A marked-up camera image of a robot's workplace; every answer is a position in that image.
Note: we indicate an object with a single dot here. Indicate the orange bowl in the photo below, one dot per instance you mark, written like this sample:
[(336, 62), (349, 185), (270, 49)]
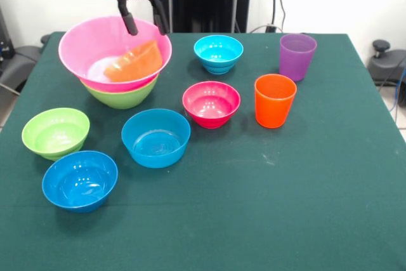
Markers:
[(139, 64)]

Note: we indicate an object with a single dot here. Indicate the large pink bowl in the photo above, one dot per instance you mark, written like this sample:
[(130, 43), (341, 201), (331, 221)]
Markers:
[(89, 49)]

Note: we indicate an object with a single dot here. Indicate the small red bowl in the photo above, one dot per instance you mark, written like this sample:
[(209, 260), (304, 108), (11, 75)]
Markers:
[(211, 103)]

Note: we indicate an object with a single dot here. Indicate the wide light blue bowl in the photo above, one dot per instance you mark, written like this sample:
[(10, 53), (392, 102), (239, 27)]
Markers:
[(155, 137)]

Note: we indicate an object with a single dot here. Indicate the small light blue footed bowl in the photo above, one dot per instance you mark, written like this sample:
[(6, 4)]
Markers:
[(218, 53)]

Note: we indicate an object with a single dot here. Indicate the large green bowl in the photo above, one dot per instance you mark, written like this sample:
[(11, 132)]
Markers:
[(120, 99)]

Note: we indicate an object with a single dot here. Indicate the black round knob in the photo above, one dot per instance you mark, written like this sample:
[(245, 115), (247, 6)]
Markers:
[(45, 39)]

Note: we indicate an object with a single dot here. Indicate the black and grey equipment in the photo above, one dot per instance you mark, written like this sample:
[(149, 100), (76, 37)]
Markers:
[(19, 61)]

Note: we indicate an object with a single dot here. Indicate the small green bowl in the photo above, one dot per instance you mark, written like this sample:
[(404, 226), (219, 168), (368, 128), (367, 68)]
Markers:
[(54, 131)]

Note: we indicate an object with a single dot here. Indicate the orange cup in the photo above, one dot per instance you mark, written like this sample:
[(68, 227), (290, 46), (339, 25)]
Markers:
[(274, 103)]

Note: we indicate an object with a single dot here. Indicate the purple cup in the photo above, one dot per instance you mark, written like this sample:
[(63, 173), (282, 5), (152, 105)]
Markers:
[(296, 60)]

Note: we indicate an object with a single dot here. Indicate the dark blue bowl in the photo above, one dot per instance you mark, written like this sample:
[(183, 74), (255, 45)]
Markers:
[(79, 182)]

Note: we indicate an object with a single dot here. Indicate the dark green tablecloth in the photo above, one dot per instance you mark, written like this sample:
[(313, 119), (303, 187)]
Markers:
[(285, 172)]

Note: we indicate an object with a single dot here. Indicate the black equipment with knob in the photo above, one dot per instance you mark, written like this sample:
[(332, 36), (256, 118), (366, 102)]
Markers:
[(385, 64)]

